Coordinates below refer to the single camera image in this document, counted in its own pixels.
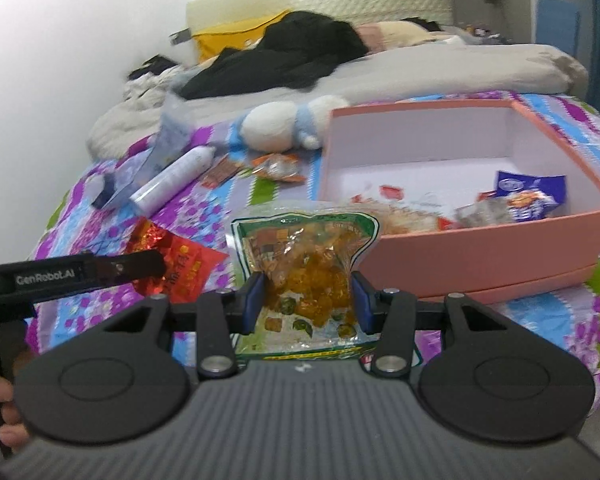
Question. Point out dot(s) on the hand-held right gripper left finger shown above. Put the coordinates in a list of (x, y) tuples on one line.
[(252, 305)]

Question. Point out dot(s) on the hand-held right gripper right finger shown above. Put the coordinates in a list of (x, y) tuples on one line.
[(362, 305)]

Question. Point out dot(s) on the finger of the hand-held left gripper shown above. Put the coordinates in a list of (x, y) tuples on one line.
[(130, 266)]

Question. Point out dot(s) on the red foil snack packet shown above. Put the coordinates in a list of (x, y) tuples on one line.
[(190, 260)]

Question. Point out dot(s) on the clear green candy bag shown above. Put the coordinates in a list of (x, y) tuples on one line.
[(305, 240)]

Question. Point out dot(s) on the clear red label snack packet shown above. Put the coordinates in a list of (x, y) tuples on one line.
[(410, 215)]

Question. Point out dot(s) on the pink cardboard box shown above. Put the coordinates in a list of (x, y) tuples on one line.
[(480, 260)]

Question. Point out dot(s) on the silver snack packet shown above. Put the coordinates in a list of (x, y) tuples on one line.
[(480, 215)]

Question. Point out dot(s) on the blue snack packet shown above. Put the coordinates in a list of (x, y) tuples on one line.
[(520, 185)]

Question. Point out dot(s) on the purple floral bedsheet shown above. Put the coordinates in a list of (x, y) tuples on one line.
[(80, 230)]

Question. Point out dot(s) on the white bottle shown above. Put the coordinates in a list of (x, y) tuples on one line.
[(170, 182)]

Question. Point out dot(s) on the small brown snack packet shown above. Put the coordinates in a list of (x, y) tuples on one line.
[(221, 172)]

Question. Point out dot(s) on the clear orange snack packet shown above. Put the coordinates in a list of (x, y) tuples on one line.
[(280, 167)]

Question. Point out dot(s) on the clear plastic bag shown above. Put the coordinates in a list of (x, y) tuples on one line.
[(167, 130)]

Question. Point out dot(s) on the pile of clothes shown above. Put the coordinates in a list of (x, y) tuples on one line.
[(145, 85)]

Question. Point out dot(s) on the white blue plush toy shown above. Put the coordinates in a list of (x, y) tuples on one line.
[(270, 122)]

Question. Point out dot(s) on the yellow pillow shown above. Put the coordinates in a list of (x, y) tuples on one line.
[(225, 37)]

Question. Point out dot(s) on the grey duvet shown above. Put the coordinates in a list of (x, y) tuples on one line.
[(455, 67)]

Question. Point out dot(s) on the black clothing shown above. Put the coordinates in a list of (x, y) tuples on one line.
[(305, 45)]

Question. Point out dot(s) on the pink cloth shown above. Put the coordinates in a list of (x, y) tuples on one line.
[(370, 35)]

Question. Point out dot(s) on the cream pillow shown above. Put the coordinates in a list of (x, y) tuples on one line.
[(405, 32)]

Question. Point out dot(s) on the small black garment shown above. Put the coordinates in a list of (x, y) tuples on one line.
[(422, 25)]

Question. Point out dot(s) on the small bottles on nightstand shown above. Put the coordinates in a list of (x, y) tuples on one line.
[(482, 32)]

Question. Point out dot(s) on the blue board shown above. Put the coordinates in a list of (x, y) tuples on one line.
[(557, 25)]

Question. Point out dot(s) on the grey wall tag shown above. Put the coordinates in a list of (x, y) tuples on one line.
[(180, 36)]

